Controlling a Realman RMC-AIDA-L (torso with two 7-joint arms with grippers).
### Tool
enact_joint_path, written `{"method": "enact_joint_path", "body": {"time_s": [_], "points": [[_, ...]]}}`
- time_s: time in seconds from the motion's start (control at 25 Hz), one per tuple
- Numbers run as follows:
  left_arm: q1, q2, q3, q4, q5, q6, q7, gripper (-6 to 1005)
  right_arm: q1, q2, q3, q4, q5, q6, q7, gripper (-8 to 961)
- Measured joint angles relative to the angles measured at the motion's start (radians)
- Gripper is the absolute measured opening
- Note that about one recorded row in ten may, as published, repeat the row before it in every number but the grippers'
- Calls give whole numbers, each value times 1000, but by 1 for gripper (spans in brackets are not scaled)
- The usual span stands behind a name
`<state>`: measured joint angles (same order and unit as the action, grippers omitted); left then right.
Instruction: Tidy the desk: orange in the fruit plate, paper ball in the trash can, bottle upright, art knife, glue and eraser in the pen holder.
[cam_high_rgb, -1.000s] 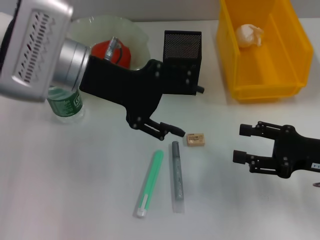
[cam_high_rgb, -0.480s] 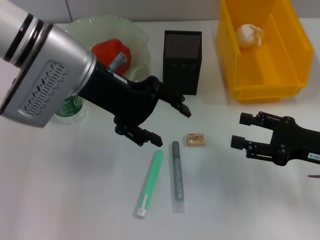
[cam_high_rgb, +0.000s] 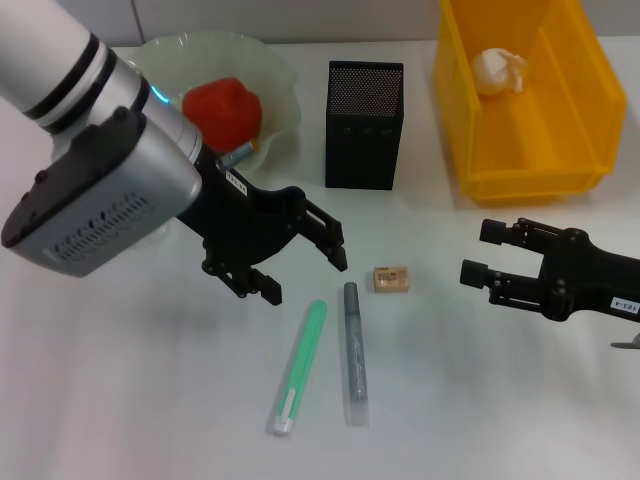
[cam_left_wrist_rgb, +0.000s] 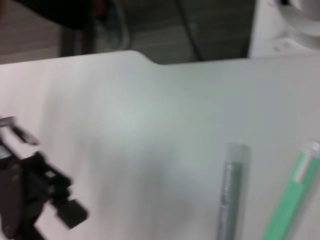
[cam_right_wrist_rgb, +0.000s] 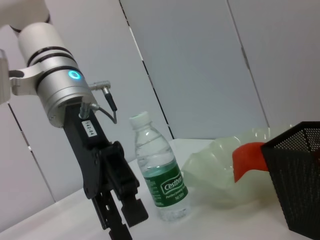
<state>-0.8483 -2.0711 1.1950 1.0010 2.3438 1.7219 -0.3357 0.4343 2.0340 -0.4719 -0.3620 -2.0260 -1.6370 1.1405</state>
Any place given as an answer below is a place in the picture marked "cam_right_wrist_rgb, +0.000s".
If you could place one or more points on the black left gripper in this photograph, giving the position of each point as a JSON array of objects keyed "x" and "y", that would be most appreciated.
[{"x": 92, "y": 150}]

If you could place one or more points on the clear green-label water bottle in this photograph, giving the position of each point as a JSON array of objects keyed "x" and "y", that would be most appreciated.
[{"x": 170, "y": 190}]

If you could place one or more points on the green glass fruit plate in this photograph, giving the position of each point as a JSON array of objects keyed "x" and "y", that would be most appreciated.
[{"x": 212, "y": 175}]

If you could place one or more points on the black mesh pen holder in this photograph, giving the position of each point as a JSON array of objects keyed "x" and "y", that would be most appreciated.
[{"x": 295, "y": 187}]

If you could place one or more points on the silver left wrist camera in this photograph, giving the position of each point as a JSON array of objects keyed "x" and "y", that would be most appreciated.
[{"x": 3, "y": 80}]

